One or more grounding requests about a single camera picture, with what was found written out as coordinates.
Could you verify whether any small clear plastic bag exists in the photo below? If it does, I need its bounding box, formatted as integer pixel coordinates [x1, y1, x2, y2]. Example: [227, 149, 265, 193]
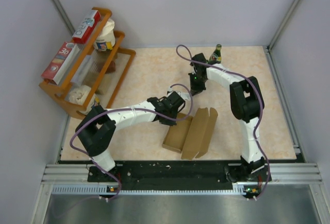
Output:
[180, 92, 191, 101]

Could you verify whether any brown cardboard box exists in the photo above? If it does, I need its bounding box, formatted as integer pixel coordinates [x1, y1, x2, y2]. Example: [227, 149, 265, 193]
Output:
[162, 108, 218, 160]

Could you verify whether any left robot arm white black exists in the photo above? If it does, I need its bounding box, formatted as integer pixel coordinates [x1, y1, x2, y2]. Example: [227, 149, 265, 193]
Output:
[75, 91, 191, 181]

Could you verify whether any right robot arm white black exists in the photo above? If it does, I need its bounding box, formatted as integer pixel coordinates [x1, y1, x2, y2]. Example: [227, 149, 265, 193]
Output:
[189, 53, 265, 182]

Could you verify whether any red white box upper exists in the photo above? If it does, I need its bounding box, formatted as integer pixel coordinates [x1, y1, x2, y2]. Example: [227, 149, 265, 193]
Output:
[72, 9, 101, 44]

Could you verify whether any red white box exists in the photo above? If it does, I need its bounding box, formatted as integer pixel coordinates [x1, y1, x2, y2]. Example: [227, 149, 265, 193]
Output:
[41, 42, 80, 85]
[72, 9, 101, 44]

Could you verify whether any red white box lower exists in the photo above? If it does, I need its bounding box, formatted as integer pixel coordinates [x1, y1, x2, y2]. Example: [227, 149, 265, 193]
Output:
[41, 42, 80, 85]

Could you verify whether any green glass bottle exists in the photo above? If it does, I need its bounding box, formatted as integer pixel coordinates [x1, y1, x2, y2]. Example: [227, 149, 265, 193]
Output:
[209, 44, 222, 63]

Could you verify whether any orange wooden shelf rack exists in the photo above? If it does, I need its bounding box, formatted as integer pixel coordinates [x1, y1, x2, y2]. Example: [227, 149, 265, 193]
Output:
[39, 7, 136, 119]

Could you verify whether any white paper bag upper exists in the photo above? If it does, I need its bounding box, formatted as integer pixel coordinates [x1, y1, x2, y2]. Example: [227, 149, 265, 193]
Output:
[93, 19, 116, 51]

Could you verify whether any white paper bag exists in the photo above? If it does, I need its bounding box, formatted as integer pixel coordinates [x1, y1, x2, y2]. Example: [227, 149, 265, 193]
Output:
[93, 19, 116, 51]
[69, 85, 100, 115]

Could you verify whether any white paper bag lower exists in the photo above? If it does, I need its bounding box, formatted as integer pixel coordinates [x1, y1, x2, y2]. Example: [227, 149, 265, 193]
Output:
[69, 85, 100, 115]

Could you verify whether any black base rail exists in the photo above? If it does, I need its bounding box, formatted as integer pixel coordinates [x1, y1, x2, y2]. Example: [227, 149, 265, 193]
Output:
[88, 160, 271, 191]

